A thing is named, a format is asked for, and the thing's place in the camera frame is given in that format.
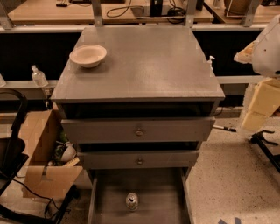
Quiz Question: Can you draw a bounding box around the white pump dispenser bottle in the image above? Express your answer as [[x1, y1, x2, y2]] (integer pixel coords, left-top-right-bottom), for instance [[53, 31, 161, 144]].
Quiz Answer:
[[207, 55, 215, 71]]

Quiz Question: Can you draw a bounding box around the black chair frame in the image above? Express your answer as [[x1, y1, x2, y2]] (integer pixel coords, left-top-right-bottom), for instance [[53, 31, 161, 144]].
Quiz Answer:
[[0, 89, 29, 195]]

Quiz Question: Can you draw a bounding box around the clear sanitizer bottle left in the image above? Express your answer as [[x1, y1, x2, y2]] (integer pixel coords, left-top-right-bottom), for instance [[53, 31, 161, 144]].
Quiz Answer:
[[31, 65, 48, 88]]

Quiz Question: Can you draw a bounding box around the brown cardboard box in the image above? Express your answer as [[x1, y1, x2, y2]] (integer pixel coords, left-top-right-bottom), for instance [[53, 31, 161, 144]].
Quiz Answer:
[[20, 110, 82, 199]]

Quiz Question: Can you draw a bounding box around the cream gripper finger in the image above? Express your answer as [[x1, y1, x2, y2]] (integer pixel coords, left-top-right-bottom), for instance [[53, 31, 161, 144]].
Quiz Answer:
[[241, 78, 280, 131], [234, 41, 256, 64]]

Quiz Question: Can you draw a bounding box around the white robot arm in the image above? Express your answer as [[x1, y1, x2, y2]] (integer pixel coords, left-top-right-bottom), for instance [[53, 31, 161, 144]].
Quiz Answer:
[[234, 15, 280, 133]]

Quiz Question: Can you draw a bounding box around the black floor cable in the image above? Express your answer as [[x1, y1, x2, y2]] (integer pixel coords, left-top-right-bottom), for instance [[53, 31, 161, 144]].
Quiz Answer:
[[11, 178, 71, 220]]

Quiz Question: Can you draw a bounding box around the white bowl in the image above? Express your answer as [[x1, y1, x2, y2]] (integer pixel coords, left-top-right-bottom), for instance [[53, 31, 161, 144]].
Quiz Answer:
[[69, 45, 107, 68]]

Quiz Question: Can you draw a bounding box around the silver 7up can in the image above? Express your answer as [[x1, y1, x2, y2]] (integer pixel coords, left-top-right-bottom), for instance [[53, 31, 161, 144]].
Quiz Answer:
[[125, 192, 139, 211]]

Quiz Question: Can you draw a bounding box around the wooden background desk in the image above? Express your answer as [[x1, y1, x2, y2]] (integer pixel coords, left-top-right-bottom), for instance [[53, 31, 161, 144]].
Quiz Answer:
[[8, 0, 215, 25]]

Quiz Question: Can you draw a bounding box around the black reacher grabber tool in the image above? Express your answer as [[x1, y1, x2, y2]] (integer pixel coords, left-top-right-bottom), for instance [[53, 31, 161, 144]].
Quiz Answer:
[[241, 129, 280, 173]]

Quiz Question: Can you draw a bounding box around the grey drawer cabinet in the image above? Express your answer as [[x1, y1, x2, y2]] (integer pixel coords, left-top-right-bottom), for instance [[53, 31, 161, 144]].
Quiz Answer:
[[50, 24, 226, 224]]

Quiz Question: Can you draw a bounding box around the black desk cable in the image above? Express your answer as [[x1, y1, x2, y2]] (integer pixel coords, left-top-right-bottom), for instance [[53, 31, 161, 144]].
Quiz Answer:
[[106, 0, 133, 18]]

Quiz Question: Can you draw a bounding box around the wooden desk right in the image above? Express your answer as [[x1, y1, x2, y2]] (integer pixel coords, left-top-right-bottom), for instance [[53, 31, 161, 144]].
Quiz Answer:
[[204, 0, 280, 24]]

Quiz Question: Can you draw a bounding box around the white cup in box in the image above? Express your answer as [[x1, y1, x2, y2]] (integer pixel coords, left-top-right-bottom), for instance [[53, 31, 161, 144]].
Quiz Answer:
[[60, 143, 76, 163]]

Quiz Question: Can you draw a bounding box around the grey open bottom drawer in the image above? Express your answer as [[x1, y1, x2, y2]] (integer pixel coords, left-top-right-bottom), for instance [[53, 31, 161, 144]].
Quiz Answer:
[[87, 168, 193, 224]]

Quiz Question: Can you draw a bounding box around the grey middle drawer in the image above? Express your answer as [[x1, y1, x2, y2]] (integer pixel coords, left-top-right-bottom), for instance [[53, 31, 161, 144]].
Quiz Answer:
[[78, 150, 200, 170]]

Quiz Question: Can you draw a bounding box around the grey top drawer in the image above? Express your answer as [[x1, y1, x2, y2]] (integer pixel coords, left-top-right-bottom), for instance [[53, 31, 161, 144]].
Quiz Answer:
[[61, 117, 215, 144]]

